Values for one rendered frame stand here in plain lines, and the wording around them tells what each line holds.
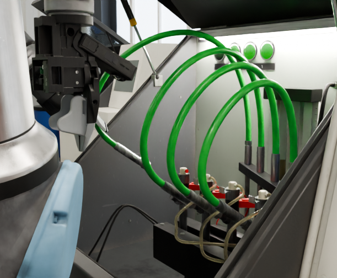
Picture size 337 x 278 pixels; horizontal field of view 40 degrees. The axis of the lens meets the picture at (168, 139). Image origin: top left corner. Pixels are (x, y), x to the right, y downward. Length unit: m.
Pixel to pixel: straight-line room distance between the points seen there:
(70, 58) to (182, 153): 0.78
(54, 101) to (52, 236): 0.74
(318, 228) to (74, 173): 0.50
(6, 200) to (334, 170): 0.56
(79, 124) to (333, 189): 0.41
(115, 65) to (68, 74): 0.09
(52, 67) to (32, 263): 0.41
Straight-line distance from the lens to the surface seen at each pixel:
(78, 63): 0.72
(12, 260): 0.36
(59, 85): 0.71
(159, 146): 1.37
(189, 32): 1.09
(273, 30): 1.17
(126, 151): 1.08
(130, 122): 1.31
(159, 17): 6.81
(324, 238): 0.78
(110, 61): 0.76
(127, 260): 1.28
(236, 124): 1.30
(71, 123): 0.73
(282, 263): 0.77
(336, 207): 0.76
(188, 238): 1.01
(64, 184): 0.36
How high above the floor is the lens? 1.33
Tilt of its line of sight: 9 degrees down
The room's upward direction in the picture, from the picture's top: straight up
